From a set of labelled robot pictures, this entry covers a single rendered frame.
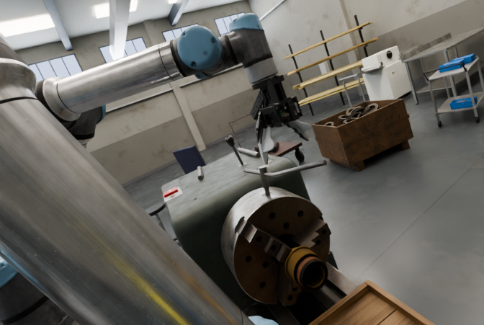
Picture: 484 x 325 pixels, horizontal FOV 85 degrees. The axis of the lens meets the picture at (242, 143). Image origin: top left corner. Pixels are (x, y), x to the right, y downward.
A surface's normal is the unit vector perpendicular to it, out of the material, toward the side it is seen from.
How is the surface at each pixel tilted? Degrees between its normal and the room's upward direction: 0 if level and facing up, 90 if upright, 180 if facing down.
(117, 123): 90
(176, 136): 90
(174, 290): 78
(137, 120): 90
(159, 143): 90
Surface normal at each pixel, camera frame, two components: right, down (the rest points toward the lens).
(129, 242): 0.69, -0.42
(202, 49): -0.04, 0.21
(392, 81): 0.45, -0.01
